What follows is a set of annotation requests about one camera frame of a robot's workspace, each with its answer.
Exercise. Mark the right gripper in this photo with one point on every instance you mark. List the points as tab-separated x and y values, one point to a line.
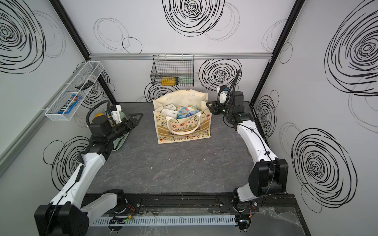
216	107

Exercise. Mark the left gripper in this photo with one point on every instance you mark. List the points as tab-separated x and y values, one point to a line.
132	121

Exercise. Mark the floral tissue pack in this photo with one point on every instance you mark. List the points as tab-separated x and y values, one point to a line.
171	107
186	111

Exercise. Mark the floral canvas tote bag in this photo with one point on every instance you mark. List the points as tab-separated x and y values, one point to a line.
195	127

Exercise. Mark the green white tissue pack under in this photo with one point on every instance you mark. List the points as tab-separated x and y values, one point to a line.
169	113

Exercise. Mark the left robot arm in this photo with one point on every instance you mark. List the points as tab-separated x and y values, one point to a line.
65	215

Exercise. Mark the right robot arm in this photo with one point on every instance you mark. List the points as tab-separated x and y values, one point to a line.
269	174

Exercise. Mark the mint green toaster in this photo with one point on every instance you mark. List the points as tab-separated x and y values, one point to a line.
118	143

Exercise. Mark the left yellow toast slice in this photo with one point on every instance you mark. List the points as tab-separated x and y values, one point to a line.
99	115

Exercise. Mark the green item in basket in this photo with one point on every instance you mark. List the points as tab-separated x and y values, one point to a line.
185	81

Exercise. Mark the black remote on shelf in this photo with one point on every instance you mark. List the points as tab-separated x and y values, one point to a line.
84	86

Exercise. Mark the blue candy packet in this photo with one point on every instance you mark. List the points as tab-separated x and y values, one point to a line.
70	104

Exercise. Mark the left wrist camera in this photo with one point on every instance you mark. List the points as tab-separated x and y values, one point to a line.
116	113

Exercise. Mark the black wire wall basket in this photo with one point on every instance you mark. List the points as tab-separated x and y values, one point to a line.
171	65

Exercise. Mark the white wire wall shelf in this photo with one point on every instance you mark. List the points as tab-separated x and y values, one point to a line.
88	71

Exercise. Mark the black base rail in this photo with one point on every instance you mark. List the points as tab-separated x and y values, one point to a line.
221	201

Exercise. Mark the grey slotted cable duct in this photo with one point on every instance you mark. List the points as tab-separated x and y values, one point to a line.
189	220

